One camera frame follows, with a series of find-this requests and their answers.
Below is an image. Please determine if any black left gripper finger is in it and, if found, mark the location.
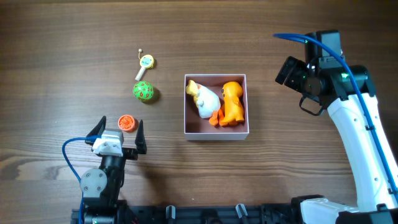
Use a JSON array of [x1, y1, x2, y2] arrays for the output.
[[135, 120, 147, 154], [85, 116, 106, 144]]

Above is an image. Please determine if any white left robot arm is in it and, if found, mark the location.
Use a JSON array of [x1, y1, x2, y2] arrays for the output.
[[77, 116, 147, 223]]

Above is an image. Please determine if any orange round plastic toy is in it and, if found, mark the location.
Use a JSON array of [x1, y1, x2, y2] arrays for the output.
[[118, 114, 137, 133]]

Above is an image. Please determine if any yellow rattle drum toy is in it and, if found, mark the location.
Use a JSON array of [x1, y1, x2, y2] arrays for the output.
[[135, 49, 155, 81]]

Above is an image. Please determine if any white box with brown interior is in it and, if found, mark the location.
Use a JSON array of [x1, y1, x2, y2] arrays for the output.
[[183, 74, 249, 141]]

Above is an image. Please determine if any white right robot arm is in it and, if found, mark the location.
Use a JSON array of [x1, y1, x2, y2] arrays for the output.
[[275, 57, 397, 223]]

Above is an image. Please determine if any white duck toy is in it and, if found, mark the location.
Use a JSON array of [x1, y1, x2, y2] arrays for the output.
[[185, 80, 221, 126]]

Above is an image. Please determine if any green number ball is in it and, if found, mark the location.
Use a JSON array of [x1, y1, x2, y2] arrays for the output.
[[132, 81, 155, 102]]

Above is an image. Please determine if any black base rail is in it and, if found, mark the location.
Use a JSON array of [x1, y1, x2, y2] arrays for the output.
[[71, 203, 303, 224]]

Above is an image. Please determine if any orange dinosaur toy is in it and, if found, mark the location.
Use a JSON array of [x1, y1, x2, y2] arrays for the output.
[[219, 82, 244, 126]]

